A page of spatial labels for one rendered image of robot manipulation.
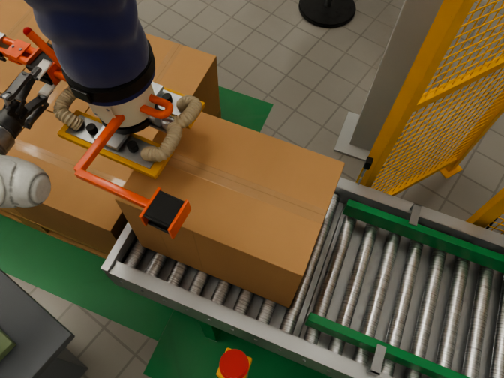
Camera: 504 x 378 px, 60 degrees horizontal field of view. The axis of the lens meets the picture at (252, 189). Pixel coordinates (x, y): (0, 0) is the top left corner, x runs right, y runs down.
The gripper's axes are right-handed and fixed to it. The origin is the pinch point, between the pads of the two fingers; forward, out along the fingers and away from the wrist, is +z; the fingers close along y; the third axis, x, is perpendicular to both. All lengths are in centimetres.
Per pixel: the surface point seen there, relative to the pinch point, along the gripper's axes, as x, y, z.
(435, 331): 139, 67, -5
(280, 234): 76, 22, -10
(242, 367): 80, 13, -48
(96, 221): 5, 63, -16
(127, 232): 21, 56, -17
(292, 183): 74, 22, 7
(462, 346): 149, 67, -7
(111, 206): 7, 63, -8
